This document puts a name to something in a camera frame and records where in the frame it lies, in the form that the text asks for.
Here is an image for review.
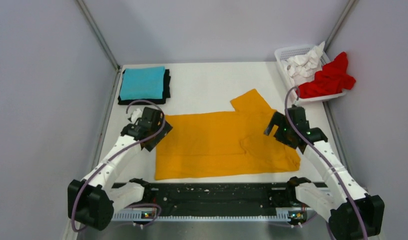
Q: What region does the yellow t shirt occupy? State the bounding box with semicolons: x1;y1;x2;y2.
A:
155;89;300;181

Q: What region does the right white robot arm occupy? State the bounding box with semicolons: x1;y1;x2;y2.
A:
264;105;385;240

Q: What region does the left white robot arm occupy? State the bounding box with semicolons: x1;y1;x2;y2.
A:
67;106;172;232

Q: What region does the folded turquoise t shirt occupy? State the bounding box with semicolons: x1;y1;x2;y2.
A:
119;66;166;101

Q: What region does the folded black t shirt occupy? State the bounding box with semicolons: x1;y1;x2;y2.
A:
117;69;171;106

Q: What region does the crumpled white t shirt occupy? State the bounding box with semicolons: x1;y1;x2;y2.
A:
280;41;325;86

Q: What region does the crumpled red t shirt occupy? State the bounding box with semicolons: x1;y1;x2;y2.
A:
295;51;356;99

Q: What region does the white plastic laundry basket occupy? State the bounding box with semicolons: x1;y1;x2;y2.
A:
274;45;347;106

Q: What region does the aluminium frame rail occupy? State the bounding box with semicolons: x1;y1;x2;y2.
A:
111;202;311;224

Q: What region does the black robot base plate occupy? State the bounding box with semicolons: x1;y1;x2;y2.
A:
139;182;309;218

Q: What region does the left aluminium corner post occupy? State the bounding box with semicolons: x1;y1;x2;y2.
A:
74;0;120;71

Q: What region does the aluminium corner post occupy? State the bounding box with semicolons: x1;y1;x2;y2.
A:
74;0;120;71
323;0;359;52

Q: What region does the right aluminium corner post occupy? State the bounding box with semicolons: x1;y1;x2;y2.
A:
323;0;359;52

